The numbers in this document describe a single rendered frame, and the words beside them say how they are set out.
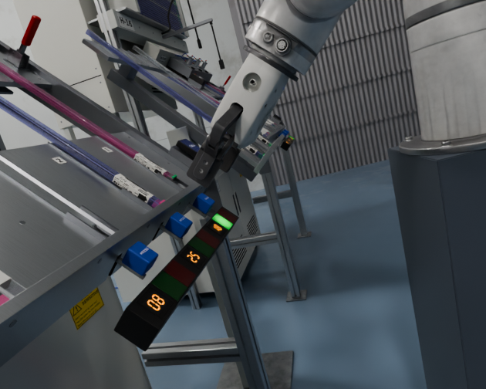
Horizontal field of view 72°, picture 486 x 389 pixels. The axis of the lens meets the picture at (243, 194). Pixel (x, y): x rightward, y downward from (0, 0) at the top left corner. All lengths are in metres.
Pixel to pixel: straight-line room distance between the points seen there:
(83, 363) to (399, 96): 3.86
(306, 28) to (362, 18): 3.74
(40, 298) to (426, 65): 0.55
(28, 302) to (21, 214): 0.14
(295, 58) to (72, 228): 0.31
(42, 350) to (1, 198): 0.39
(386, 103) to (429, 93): 3.53
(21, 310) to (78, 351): 0.52
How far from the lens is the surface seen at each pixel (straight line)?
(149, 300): 0.38
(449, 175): 0.53
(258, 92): 0.38
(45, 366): 0.76
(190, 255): 0.47
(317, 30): 0.40
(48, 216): 0.42
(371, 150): 4.08
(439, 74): 0.58
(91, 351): 0.84
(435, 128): 0.59
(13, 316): 0.30
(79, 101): 0.78
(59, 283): 0.32
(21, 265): 0.36
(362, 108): 4.03
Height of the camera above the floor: 0.81
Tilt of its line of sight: 12 degrees down
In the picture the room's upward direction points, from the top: 15 degrees counter-clockwise
